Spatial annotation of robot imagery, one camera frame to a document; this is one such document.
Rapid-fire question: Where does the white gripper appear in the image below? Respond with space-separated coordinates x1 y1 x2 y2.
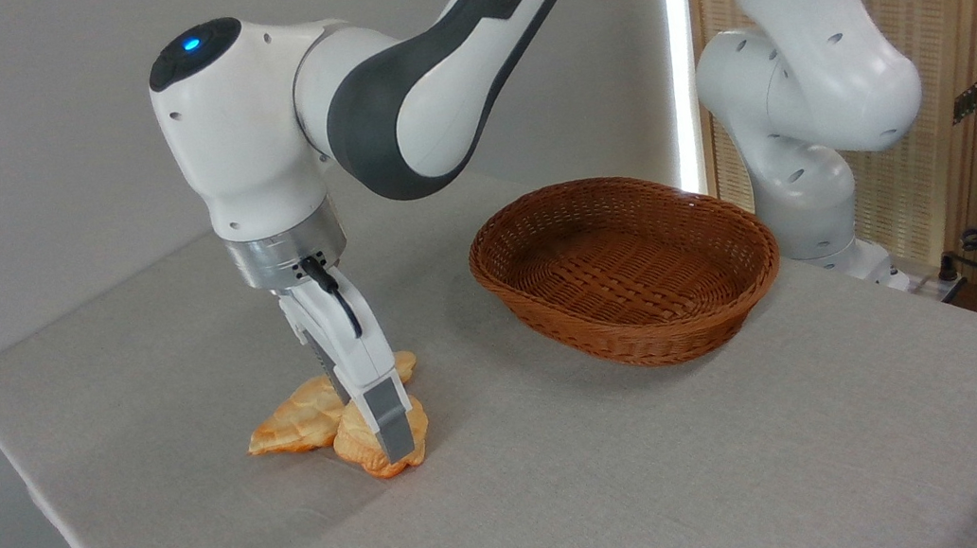
273 258 421 479

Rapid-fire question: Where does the round golden bread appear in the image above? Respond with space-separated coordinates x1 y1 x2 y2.
327 392 437 486

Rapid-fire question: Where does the brown wicker basket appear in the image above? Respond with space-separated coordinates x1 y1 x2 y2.
458 152 794 393

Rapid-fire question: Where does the long golden bread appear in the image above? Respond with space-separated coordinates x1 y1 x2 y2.
236 348 429 462

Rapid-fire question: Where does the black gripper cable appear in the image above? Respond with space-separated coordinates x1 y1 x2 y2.
298 248 364 346

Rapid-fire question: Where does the grey tablecloth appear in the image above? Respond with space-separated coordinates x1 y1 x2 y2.
0 66 977 548

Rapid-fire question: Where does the white power strip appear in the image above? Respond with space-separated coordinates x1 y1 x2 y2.
901 262 970 308

